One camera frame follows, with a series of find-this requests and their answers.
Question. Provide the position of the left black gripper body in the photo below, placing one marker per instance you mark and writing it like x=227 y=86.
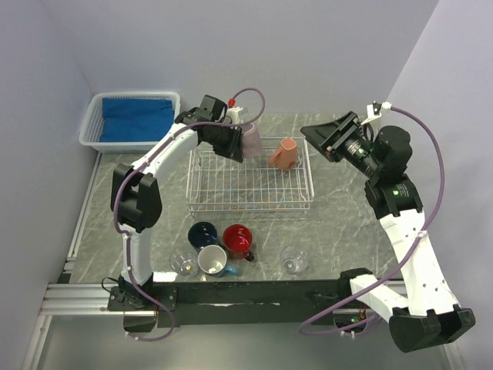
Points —
x=219 y=139

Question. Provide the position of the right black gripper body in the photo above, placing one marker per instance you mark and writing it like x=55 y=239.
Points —
x=356 y=151

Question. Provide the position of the mauve mug black handle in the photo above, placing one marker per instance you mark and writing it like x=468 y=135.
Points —
x=251 y=142

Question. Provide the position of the pink floral mug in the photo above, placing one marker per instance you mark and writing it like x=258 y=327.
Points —
x=285 y=157

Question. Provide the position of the dark blue mug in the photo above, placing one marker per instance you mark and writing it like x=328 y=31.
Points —
x=202 y=234

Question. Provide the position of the red mug black handle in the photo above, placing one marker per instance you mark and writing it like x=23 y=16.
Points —
x=238 y=240

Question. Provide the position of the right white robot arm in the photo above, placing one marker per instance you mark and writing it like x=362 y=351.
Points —
x=414 y=299

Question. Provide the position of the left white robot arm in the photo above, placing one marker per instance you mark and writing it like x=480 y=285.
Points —
x=136 y=201

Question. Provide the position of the blue cloth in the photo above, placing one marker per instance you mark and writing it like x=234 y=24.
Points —
x=135 y=120

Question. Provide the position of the light blue white mug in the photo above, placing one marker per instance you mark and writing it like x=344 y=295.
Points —
x=213 y=261

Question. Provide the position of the right clear glass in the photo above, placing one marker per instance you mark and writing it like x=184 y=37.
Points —
x=294 y=259

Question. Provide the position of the clear glass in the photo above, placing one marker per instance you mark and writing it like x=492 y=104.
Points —
x=294 y=259
x=184 y=262

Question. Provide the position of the left clear glass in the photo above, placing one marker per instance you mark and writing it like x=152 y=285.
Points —
x=184 y=262

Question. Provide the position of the black base beam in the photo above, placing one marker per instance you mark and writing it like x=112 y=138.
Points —
x=223 y=302

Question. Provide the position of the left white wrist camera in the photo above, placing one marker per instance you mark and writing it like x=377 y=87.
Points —
x=235 y=113

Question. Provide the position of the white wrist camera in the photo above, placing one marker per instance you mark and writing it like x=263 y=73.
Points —
x=375 y=109
x=235 y=113

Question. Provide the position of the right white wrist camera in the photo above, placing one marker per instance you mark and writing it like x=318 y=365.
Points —
x=375 y=109

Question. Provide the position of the white wire dish rack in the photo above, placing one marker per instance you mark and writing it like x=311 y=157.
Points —
x=217 y=184

